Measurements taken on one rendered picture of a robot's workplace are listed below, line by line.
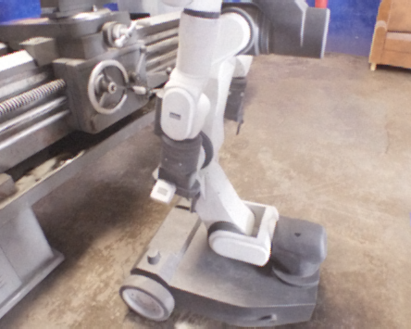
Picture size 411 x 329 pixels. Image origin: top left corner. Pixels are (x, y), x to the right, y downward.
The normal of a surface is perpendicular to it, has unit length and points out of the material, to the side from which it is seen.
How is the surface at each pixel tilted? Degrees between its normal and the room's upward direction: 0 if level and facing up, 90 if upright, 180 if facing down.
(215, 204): 90
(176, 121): 90
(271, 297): 0
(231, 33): 90
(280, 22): 90
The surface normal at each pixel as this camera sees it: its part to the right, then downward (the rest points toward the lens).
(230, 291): -0.02, -0.83
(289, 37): -0.31, 0.81
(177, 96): -0.34, 0.52
